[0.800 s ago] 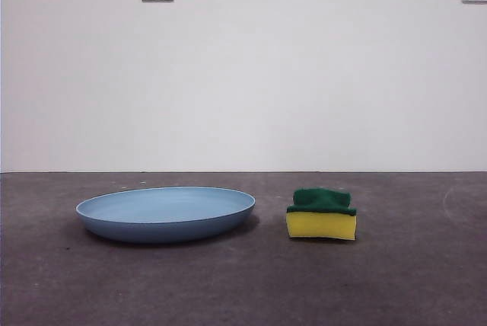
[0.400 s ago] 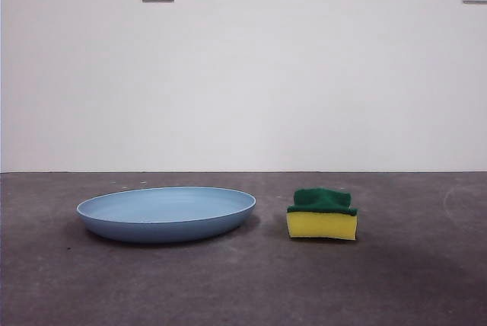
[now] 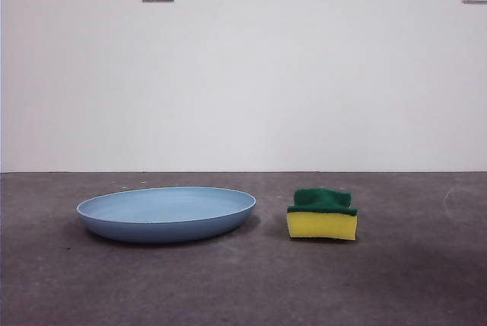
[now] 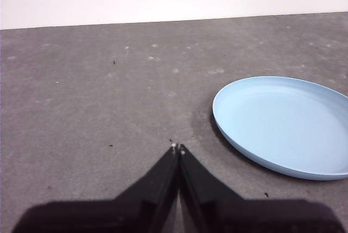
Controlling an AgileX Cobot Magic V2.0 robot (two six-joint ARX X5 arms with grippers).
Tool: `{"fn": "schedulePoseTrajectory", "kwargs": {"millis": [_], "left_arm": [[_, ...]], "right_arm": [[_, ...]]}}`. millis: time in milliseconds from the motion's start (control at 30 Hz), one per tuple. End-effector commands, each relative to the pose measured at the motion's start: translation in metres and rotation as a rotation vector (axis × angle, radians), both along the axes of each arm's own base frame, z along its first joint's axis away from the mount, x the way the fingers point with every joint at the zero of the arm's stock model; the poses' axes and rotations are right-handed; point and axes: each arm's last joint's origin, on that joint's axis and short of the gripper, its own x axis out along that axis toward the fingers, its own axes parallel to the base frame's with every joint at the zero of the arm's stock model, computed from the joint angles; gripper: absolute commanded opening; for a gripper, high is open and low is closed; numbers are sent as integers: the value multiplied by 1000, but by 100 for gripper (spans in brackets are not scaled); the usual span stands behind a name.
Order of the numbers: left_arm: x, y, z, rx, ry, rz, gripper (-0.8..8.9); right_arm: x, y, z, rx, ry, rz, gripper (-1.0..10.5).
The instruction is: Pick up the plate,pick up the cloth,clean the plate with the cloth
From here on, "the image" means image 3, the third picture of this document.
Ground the light blue round plate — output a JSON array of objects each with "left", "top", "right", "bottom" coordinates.
[{"left": 76, "top": 186, "right": 257, "bottom": 245}]

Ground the yellow sponge with green scourer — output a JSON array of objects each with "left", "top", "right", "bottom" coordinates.
[{"left": 285, "top": 187, "right": 360, "bottom": 243}]

